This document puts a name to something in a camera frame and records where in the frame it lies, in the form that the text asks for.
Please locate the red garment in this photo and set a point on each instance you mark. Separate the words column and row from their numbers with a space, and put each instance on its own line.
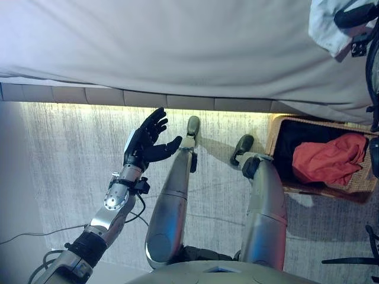
column 325, row 159

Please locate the silver robot leg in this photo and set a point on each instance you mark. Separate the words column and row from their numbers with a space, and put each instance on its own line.
column 266, row 213
column 170, row 207

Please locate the bed with grey cover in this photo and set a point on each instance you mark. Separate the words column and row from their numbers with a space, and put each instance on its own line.
column 177, row 44

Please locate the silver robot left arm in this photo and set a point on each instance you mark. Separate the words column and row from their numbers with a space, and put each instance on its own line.
column 115, row 201

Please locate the grey striped rug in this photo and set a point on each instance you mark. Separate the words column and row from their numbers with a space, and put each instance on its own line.
column 74, row 162

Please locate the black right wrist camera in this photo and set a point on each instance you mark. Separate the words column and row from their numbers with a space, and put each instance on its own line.
column 359, row 49

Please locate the grey robot torso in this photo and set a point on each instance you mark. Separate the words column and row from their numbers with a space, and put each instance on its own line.
column 222, row 275

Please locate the silver robot left leg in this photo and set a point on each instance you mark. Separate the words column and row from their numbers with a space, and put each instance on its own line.
column 170, row 207

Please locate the dark robot foot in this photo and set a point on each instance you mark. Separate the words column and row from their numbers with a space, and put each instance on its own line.
column 193, row 125
column 242, row 146

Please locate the beige padded bed frame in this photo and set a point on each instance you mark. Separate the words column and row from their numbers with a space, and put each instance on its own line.
column 118, row 96

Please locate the dark robot left foot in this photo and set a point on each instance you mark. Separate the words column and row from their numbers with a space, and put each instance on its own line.
column 193, row 125

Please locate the dark robot right foot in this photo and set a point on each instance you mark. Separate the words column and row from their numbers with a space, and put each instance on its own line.
column 242, row 146

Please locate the white garment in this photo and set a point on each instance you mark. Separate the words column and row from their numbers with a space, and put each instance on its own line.
column 322, row 29

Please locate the brown woven laundry basket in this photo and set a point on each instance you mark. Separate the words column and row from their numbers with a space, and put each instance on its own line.
column 355, row 189

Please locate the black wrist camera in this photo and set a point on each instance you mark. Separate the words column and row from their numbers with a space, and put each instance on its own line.
column 359, row 49
column 142, row 185

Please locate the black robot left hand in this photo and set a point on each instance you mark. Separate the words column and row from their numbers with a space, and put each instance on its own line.
column 145, row 145

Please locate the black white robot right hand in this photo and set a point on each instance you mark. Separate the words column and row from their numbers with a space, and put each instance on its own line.
column 355, row 14

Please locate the silver robot right leg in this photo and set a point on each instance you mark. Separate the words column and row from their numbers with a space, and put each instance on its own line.
column 266, row 213

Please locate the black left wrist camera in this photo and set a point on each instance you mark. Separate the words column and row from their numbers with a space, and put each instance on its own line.
column 142, row 185

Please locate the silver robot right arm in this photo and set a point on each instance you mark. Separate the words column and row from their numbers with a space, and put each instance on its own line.
column 374, row 88

